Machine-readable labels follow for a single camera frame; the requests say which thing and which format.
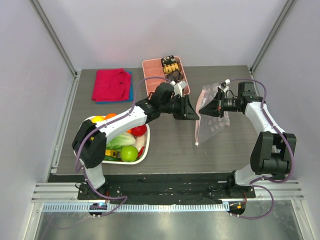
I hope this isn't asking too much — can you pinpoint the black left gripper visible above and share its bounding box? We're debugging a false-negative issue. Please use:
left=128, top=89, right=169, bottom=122
left=159, top=94, right=199, bottom=121

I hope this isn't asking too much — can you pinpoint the clear zip top bag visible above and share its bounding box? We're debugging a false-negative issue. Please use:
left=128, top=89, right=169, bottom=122
left=194, top=83, right=230, bottom=147

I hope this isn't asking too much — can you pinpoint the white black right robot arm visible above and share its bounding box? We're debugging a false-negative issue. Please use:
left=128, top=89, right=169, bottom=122
left=198, top=78, right=297, bottom=198

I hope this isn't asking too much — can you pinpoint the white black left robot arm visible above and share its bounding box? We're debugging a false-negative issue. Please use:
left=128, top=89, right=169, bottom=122
left=71, top=82, right=199, bottom=200

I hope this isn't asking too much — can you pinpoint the dark brown sock roll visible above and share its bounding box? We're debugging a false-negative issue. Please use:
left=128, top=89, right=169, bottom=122
left=166, top=70, right=183, bottom=82

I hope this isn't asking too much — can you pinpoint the yellow black sock roll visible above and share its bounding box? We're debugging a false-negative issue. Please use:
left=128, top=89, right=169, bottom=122
left=162, top=63, right=180, bottom=74

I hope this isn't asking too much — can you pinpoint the red toy apple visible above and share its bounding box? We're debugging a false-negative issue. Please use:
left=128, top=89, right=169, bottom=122
left=130, top=124, right=147, bottom=137

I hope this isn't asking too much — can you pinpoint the black patterned sock roll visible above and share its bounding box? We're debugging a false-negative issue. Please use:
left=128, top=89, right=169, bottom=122
left=161, top=55, right=176, bottom=66

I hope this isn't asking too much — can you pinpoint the white toy radish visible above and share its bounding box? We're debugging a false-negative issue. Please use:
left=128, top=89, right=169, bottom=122
left=134, top=135, right=145, bottom=151

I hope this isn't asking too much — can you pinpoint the pink divided organizer tray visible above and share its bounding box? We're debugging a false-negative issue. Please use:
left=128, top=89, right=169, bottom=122
left=142, top=56, right=191, bottom=95

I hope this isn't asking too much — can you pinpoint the blue folded cloth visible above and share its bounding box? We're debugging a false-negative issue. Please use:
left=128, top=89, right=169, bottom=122
left=95, top=70, right=134, bottom=105

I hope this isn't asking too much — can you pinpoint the red toy chili pepper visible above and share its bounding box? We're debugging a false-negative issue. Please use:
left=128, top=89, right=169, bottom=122
left=137, top=146, right=145, bottom=158

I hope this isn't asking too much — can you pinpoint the white perforated plastic basket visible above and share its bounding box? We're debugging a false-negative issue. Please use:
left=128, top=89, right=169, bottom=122
left=78, top=111, right=150, bottom=169

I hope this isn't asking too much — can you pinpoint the green toy apple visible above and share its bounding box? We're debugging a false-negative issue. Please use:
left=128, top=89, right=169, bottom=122
left=120, top=145, right=139, bottom=162

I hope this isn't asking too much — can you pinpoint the green toy lettuce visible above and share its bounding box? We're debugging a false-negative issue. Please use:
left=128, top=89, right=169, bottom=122
left=106, top=132, right=136, bottom=150

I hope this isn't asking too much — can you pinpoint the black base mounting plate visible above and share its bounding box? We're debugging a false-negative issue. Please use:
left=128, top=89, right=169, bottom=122
left=75, top=173, right=256, bottom=205

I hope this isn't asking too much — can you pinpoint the magenta folded cloth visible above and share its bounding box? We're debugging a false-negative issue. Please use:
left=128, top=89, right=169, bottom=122
left=91, top=68, right=132, bottom=103

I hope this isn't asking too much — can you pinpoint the green toy cucumber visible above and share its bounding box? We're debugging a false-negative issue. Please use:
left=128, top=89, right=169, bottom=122
left=104, top=155, right=122, bottom=162

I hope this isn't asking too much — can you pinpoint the yellow toy bell pepper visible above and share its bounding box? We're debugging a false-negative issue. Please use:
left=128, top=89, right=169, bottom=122
left=90, top=115, right=105, bottom=124

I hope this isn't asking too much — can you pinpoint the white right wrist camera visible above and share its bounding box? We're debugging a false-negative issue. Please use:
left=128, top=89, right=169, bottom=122
left=217, top=79, right=231, bottom=93

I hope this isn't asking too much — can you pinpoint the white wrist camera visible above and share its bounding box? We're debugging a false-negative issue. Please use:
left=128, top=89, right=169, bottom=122
left=217, top=79, right=231, bottom=93
left=170, top=80, right=187, bottom=97

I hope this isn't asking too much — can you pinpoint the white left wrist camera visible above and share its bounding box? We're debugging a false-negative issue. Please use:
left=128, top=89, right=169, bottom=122
left=170, top=80, right=187, bottom=97

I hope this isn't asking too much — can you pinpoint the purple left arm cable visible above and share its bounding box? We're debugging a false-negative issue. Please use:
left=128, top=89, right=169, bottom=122
left=52, top=76, right=173, bottom=230

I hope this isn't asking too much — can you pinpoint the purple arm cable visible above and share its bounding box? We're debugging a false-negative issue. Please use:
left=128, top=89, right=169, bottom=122
left=52, top=76, right=173, bottom=230
left=228, top=76, right=297, bottom=220

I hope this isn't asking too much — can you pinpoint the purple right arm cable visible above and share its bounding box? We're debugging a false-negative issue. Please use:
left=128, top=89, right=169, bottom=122
left=228, top=76, right=297, bottom=220

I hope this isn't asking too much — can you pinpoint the perforated metal cable tray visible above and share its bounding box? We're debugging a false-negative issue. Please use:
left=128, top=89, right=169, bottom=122
left=42, top=201, right=230, bottom=213

